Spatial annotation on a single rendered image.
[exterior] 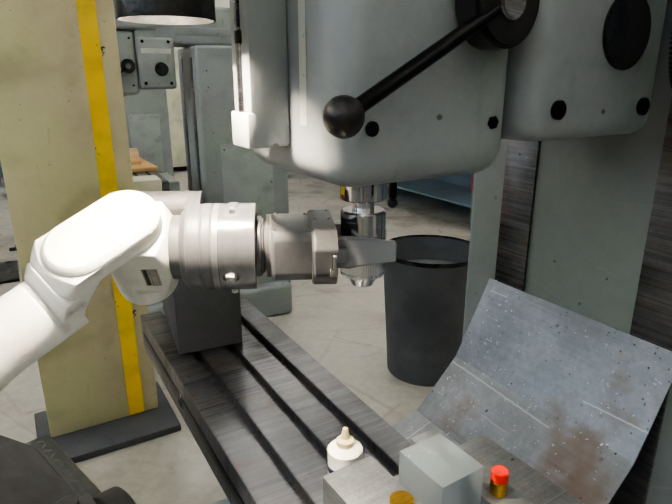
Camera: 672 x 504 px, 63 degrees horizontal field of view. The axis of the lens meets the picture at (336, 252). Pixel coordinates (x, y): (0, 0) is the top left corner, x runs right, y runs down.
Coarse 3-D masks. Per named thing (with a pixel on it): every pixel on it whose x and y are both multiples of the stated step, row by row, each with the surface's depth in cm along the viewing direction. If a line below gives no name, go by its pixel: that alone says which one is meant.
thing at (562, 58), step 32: (544, 0) 47; (576, 0) 48; (608, 0) 50; (640, 0) 52; (544, 32) 48; (576, 32) 49; (608, 32) 50; (640, 32) 53; (512, 64) 50; (544, 64) 48; (576, 64) 50; (608, 64) 52; (640, 64) 55; (512, 96) 51; (544, 96) 49; (576, 96) 51; (608, 96) 53; (640, 96) 56; (512, 128) 51; (544, 128) 50; (576, 128) 53; (608, 128) 55
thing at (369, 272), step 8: (344, 224) 56; (352, 224) 55; (360, 224) 55; (368, 224) 55; (376, 224) 55; (384, 224) 56; (344, 232) 56; (352, 232) 55; (360, 232) 55; (368, 232) 55; (376, 232) 55; (384, 232) 57; (376, 264) 57; (384, 264) 58; (344, 272) 57; (352, 272) 57; (360, 272) 56; (368, 272) 56; (376, 272) 57
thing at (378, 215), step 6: (342, 210) 56; (348, 210) 56; (354, 210) 56; (372, 210) 56; (378, 210) 56; (384, 210) 56; (342, 216) 56; (348, 216) 55; (354, 216) 55; (360, 216) 55; (366, 216) 55; (372, 216) 55; (378, 216) 55; (384, 216) 56; (348, 222) 55; (354, 222) 55; (360, 222) 55; (366, 222) 55; (372, 222) 55; (378, 222) 55
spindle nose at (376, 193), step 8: (376, 184) 54; (384, 184) 55; (344, 192) 55; (352, 192) 54; (360, 192) 54; (368, 192) 54; (376, 192) 54; (384, 192) 55; (344, 200) 55; (352, 200) 54; (360, 200) 54; (368, 200) 54; (376, 200) 54; (384, 200) 56
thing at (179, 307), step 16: (176, 288) 97; (176, 304) 98; (192, 304) 99; (208, 304) 100; (224, 304) 102; (240, 304) 103; (176, 320) 99; (192, 320) 100; (208, 320) 101; (224, 320) 102; (240, 320) 104; (176, 336) 101; (192, 336) 101; (208, 336) 102; (224, 336) 103; (240, 336) 105
